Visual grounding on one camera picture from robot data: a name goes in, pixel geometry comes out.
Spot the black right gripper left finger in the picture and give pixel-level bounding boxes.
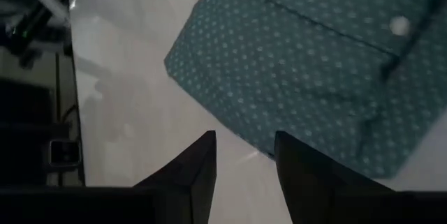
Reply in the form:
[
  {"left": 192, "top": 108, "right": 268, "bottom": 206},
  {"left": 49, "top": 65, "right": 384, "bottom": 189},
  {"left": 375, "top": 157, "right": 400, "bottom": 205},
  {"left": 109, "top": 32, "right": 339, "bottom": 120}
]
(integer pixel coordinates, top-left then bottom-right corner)
[{"left": 0, "top": 129, "right": 218, "bottom": 224}]

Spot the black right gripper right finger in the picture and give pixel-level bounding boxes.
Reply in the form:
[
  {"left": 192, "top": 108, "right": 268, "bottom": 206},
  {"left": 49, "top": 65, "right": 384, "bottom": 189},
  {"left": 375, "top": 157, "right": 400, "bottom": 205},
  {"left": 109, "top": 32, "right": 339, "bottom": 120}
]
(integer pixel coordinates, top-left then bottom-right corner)
[{"left": 273, "top": 130, "right": 447, "bottom": 224}]

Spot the teal patterned shirt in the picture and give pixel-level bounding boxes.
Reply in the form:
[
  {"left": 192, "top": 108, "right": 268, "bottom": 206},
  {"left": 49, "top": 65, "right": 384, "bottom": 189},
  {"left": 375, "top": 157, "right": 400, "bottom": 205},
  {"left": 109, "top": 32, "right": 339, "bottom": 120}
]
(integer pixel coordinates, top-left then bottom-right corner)
[{"left": 163, "top": 0, "right": 447, "bottom": 180}]

